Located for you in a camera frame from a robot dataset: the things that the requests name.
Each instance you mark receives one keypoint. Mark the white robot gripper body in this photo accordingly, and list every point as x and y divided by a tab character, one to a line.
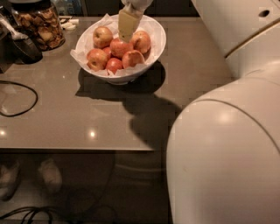
136	4

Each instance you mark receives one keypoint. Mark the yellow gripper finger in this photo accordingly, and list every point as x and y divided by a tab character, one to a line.
128	21

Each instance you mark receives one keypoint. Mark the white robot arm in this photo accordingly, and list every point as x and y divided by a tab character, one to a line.
223	152

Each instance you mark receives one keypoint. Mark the small hidden red apple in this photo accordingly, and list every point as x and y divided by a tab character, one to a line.
107	50

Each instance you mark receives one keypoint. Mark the white paper bowl liner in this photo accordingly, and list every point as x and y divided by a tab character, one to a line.
108	22

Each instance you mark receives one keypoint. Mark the small white items behind bowl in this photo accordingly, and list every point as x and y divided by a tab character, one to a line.
69	23

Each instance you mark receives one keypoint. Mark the white ceramic bowl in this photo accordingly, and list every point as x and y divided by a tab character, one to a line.
157	38

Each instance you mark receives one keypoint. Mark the glass jar of dried chips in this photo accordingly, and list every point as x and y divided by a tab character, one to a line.
41	19

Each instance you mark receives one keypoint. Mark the black kitchen appliance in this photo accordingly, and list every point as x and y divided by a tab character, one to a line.
23	48

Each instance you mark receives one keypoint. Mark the right white shoe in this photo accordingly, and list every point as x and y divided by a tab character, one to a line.
51	176

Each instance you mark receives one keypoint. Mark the white shoe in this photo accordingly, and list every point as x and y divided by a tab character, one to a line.
9	180
51	176

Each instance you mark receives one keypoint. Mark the left white shoe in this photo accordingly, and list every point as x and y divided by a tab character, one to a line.
9	180

